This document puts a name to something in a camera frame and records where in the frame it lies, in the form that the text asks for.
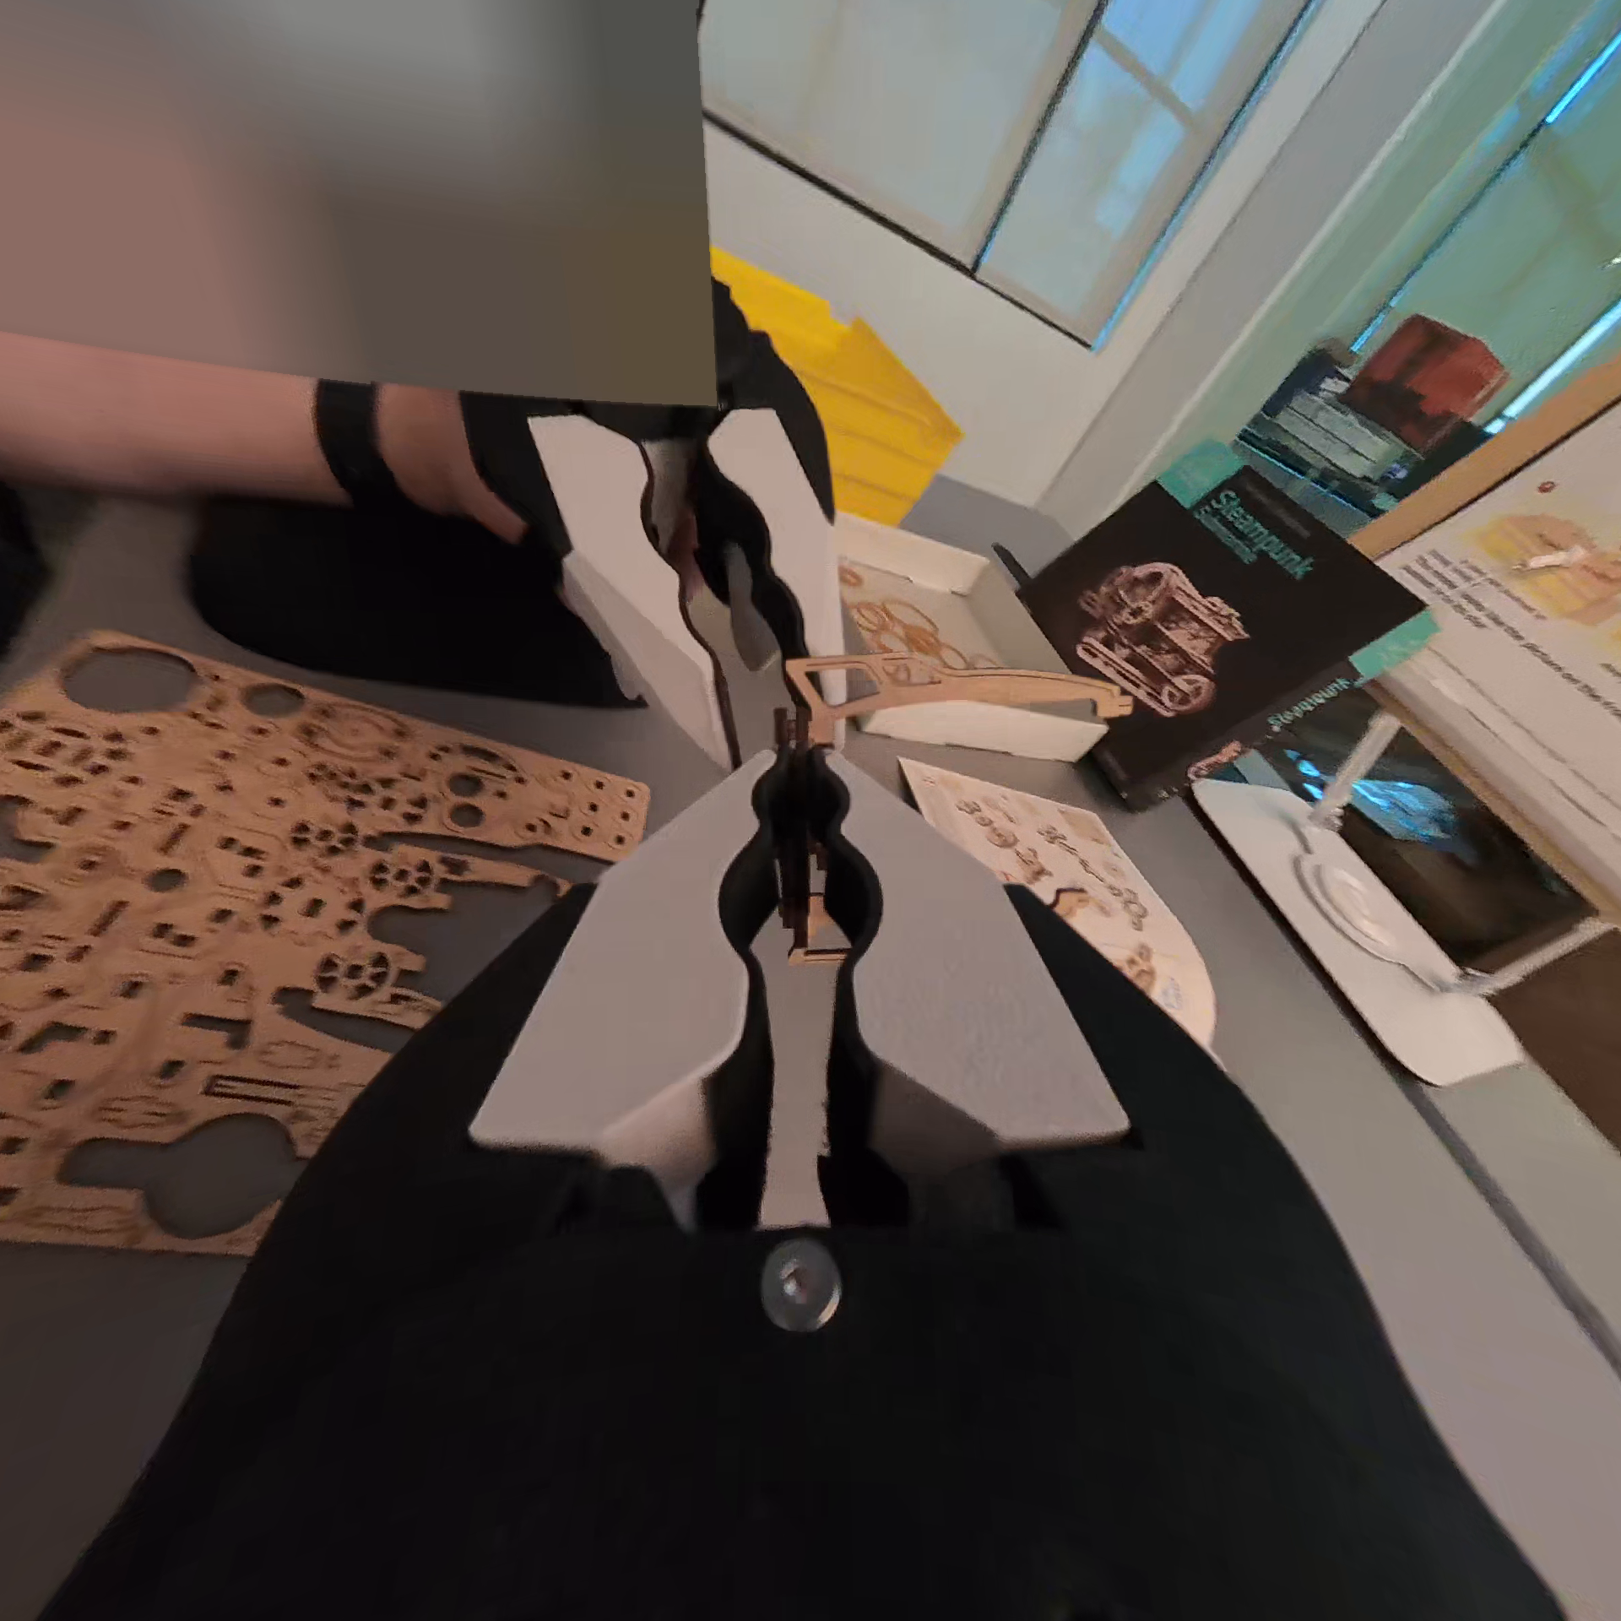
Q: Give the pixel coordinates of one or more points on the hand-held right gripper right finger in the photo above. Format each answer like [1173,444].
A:
[976,1014]

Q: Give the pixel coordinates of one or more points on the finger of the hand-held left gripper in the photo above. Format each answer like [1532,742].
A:
[798,506]
[609,545]

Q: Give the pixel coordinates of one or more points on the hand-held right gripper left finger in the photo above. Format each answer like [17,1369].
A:
[609,1014]

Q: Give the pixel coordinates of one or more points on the long wooden arm part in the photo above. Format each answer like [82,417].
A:
[964,691]

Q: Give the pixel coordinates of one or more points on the person's left forearm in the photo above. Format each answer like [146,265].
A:
[154,417]

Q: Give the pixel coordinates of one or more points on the uncut wooden parts sheet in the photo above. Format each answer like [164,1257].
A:
[912,633]

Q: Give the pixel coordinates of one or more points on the punched wooden parts sheet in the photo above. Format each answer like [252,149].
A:
[617,823]

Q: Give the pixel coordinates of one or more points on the black model kit box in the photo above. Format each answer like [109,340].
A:
[1115,734]

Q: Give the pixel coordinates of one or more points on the person's left hand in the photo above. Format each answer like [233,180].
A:
[426,442]

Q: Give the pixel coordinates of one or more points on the yellow plastic bin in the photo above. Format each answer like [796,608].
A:
[887,406]

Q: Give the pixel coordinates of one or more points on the illustrated instruction booklet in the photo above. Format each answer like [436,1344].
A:
[1015,823]

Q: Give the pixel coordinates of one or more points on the white cardboard box tray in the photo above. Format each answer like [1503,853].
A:
[964,734]

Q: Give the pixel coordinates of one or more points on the glass window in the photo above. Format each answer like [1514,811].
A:
[887,101]
[1559,253]

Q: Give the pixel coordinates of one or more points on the white tablet corner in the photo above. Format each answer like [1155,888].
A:
[1267,836]

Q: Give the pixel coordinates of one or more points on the printed instruction poster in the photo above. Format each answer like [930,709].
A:
[1520,633]

